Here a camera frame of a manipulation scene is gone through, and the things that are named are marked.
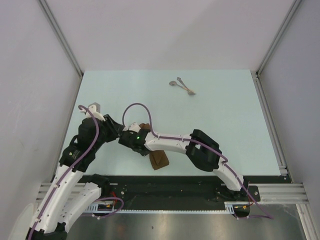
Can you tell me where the brown cloth napkin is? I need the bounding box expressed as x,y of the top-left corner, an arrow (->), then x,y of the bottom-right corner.
138,122 -> 170,171

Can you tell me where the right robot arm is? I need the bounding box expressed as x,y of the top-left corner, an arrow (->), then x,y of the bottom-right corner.
118,129 -> 249,201

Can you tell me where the silver metal fork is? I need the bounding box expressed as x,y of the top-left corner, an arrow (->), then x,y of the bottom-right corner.
176,77 -> 196,96

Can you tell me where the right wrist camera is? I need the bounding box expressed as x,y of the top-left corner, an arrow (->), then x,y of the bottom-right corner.
123,122 -> 141,133

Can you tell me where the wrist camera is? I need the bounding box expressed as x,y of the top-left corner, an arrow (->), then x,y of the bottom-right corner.
123,122 -> 141,133
78,102 -> 105,122

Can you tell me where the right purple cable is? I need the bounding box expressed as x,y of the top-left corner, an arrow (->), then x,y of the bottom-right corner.
122,102 -> 275,221

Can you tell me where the purple cable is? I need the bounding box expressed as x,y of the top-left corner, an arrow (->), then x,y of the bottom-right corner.
122,102 -> 275,221
26,104 -> 125,240

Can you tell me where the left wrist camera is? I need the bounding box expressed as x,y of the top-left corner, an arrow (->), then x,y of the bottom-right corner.
78,102 -> 105,122

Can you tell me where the spoon with pink handle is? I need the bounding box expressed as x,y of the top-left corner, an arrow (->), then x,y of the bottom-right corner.
169,81 -> 196,96

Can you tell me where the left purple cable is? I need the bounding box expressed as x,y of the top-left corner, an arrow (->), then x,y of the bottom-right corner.
26,104 -> 125,240

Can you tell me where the grey slotted cable duct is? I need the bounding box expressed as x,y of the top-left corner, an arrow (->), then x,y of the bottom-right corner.
83,203 -> 249,215

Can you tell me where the left aluminium frame post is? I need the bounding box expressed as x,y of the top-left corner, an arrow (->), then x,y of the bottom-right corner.
36,0 -> 84,77

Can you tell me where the aluminium frame post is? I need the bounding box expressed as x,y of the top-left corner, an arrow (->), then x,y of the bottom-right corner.
257,0 -> 306,76
36,0 -> 84,77

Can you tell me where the right aluminium frame post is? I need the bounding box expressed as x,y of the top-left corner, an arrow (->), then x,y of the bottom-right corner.
257,0 -> 306,76

